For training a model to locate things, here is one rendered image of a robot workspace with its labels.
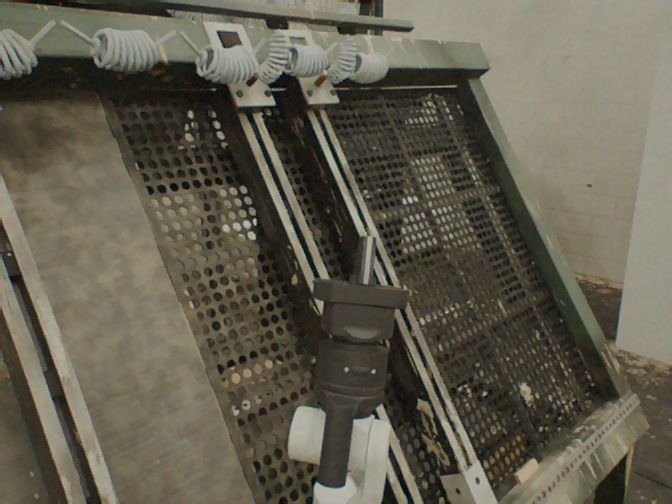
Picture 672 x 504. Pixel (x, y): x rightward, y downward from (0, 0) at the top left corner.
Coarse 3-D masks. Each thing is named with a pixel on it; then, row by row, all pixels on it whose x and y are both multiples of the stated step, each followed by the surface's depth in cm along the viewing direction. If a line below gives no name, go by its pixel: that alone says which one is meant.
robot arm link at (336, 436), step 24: (336, 384) 71; (384, 384) 74; (312, 408) 76; (336, 408) 68; (360, 408) 71; (312, 432) 73; (336, 432) 68; (360, 432) 72; (312, 456) 73; (336, 456) 68; (360, 456) 72; (336, 480) 69
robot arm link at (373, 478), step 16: (384, 432) 73; (368, 448) 72; (384, 448) 72; (368, 464) 72; (384, 464) 72; (352, 480) 80; (368, 480) 73; (384, 480) 77; (320, 496) 77; (336, 496) 77; (352, 496) 77; (368, 496) 73
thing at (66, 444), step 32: (0, 192) 90; (0, 224) 90; (0, 256) 87; (32, 256) 89; (0, 288) 85; (32, 288) 88; (0, 320) 86; (32, 320) 89; (32, 352) 85; (64, 352) 87; (32, 384) 83; (64, 384) 86; (32, 416) 85; (64, 416) 87; (64, 448) 83; (96, 448) 85; (64, 480) 82; (96, 480) 84
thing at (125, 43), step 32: (96, 0) 92; (128, 0) 94; (160, 0) 97; (192, 0) 102; (224, 0) 107; (0, 32) 85; (128, 32) 97; (0, 64) 89; (32, 64) 88; (96, 64) 97; (128, 64) 97; (224, 64) 109; (256, 64) 114; (288, 64) 122; (320, 64) 126; (384, 64) 140
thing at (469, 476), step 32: (288, 32) 138; (352, 32) 131; (352, 64) 131; (288, 96) 141; (320, 96) 137; (320, 128) 139; (320, 160) 138; (320, 192) 140; (352, 192) 138; (352, 224) 135; (352, 256) 137; (384, 256) 137; (416, 320) 135; (416, 352) 132; (416, 384) 131; (416, 416) 133; (448, 416) 132; (448, 448) 129; (448, 480) 131; (480, 480) 130
